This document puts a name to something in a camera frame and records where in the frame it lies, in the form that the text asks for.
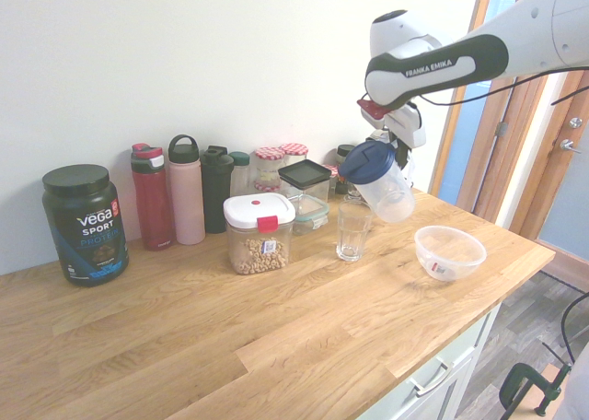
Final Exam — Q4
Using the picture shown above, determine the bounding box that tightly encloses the wooden door frame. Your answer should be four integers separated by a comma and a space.
430, 0, 589, 244

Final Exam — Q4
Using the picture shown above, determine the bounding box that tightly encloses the silver drawer handle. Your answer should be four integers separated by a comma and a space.
408, 355, 456, 391

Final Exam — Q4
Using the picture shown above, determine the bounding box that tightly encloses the square container black lid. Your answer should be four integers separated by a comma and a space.
277, 158, 332, 204

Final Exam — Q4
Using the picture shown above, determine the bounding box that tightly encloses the green metal clamp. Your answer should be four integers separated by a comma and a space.
499, 343, 574, 416

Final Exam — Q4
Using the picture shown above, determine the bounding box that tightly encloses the cereal container white lid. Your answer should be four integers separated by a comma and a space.
223, 192, 296, 276

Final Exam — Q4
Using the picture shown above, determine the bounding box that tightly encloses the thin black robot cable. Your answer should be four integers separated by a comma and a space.
411, 64, 589, 108

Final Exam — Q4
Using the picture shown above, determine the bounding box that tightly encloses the glass jar red checked lid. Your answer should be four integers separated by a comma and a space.
254, 146, 286, 195
280, 142, 308, 168

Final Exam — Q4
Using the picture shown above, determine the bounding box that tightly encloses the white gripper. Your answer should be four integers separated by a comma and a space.
383, 104, 427, 189

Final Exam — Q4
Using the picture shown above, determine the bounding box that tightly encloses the pink water bottle black cap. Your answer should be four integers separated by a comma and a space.
167, 134, 207, 246

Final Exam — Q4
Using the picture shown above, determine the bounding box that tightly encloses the black curved cable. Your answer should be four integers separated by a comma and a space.
560, 292, 589, 367

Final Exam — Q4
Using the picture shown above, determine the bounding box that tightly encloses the red wrist camera mount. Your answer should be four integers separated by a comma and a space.
356, 97, 398, 128

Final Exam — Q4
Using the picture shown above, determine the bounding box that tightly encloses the clear drinking glass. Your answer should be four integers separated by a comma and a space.
336, 201, 374, 263

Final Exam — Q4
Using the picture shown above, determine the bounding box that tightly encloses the jar with dark lid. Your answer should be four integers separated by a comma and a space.
334, 144, 358, 195

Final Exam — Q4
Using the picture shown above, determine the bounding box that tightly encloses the glass container teal lid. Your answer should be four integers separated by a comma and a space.
287, 193, 331, 236

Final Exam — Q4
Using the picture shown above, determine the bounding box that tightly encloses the black protein powder tub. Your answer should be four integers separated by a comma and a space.
41, 164, 131, 287

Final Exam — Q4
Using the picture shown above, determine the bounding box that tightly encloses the clear plastic bowl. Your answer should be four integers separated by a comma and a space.
413, 225, 488, 283

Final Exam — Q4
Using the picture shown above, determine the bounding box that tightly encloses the small jar red checked lid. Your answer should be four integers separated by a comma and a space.
324, 163, 342, 198

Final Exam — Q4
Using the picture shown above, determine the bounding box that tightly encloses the clear bottle green cap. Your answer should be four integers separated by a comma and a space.
228, 150, 253, 198

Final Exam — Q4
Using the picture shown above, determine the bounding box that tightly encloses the red water bottle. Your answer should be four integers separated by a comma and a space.
130, 143, 177, 252

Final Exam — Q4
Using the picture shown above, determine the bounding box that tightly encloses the clear shaker bottle blue lid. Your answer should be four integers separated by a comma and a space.
339, 141, 417, 225

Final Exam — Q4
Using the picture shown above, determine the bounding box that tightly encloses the dark green shaker bottle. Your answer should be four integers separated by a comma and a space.
200, 145, 236, 235

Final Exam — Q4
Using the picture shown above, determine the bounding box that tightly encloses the pale green cabinet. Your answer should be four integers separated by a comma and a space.
367, 299, 503, 420

